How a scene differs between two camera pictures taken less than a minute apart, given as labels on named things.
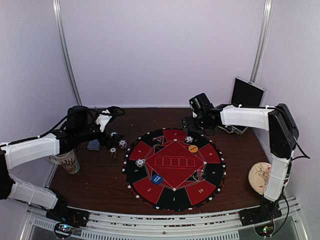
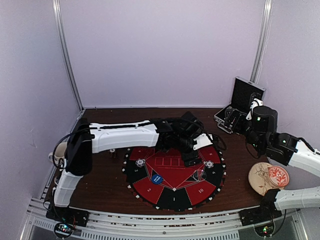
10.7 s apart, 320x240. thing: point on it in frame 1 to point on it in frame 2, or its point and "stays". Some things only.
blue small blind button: x=156 y=179 stays
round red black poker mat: x=174 y=169 stays
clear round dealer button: x=199 y=175 stays
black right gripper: x=191 y=125 to x=236 y=128
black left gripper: x=111 y=141 to x=186 y=157
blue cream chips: x=140 y=162 stays
